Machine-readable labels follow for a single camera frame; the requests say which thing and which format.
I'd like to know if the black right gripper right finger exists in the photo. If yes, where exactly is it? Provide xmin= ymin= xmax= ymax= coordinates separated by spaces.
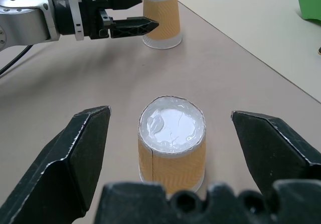
xmin=230 ymin=110 xmax=321 ymax=196

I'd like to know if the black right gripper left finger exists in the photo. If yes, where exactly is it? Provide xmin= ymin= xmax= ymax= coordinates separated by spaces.
xmin=0 ymin=105 xmax=112 ymax=224

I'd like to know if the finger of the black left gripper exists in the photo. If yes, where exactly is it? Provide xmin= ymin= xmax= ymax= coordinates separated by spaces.
xmin=104 ymin=0 xmax=143 ymax=11
xmin=109 ymin=17 xmax=161 ymax=39

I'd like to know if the orange paper cup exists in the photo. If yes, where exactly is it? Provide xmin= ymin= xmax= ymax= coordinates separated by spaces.
xmin=141 ymin=0 xmax=182 ymax=50
xmin=137 ymin=95 xmax=207 ymax=194

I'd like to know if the green object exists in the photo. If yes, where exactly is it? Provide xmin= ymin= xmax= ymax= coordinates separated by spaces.
xmin=297 ymin=0 xmax=321 ymax=25

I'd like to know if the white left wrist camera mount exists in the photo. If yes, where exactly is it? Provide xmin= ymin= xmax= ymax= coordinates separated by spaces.
xmin=63 ymin=0 xmax=94 ymax=41

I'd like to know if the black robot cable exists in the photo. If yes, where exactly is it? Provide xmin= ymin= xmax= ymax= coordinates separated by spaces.
xmin=0 ymin=45 xmax=34 ymax=75

